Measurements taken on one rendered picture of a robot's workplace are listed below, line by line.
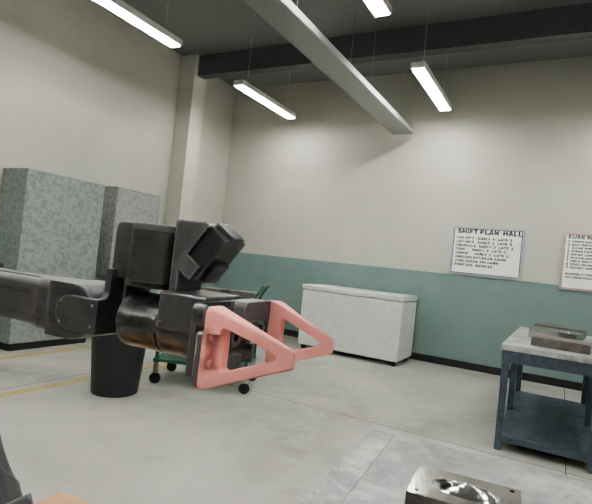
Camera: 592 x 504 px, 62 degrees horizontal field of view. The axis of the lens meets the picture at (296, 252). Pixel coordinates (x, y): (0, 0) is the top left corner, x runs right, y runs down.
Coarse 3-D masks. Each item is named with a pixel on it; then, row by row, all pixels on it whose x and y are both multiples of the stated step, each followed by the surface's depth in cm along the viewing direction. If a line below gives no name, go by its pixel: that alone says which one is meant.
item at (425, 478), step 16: (416, 480) 98; (432, 480) 99; (448, 480) 100; (464, 480) 100; (480, 480) 101; (416, 496) 92; (432, 496) 92; (448, 496) 92; (464, 496) 98; (480, 496) 97; (496, 496) 95; (512, 496) 95
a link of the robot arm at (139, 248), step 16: (128, 224) 51; (144, 224) 48; (128, 240) 50; (144, 240) 48; (160, 240) 48; (128, 256) 50; (144, 256) 48; (160, 256) 48; (112, 272) 50; (128, 272) 50; (144, 272) 48; (160, 272) 48; (112, 288) 50; (64, 304) 51; (80, 304) 50; (96, 304) 49; (112, 304) 51; (64, 320) 50; (80, 320) 50; (96, 320) 49; (112, 320) 51
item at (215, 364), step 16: (208, 320) 40; (224, 320) 40; (240, 320) 40; (208, 336) 40; (224, 336) 41; (256, 336) 40; (208, 352) 40; (224, 352) 41; (272, 352) 40; (288, 352) 39; (192, 368) 40; (208, 368) 41; (224, 368) 41; (240, 368) 40; (256, 368) 40; (272, 368) 39; (288, 368) 39; (192, 384) 40; (208, 384) 40; (224, 384) 40
